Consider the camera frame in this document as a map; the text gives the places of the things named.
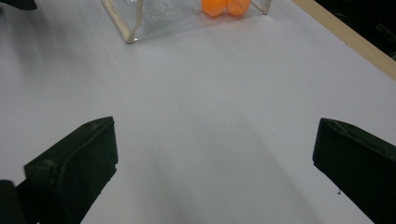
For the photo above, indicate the orange ping pong ball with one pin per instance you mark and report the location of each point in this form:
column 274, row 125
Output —
column 239, row 6
column 213, row 6

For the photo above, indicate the transparent bag with beige trim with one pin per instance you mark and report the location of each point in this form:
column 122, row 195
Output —
column 162, row 18

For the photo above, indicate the wooden table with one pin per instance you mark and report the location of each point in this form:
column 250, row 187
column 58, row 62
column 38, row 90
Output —
column 348, row 35

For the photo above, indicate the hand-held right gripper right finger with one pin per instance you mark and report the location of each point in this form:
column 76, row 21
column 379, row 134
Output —
column 358, row 165

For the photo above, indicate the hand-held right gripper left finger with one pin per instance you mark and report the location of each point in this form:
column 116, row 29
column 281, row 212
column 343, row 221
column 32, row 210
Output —
column 81, row 161

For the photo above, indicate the white board sheet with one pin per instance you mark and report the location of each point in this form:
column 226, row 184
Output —
column 199, row 93

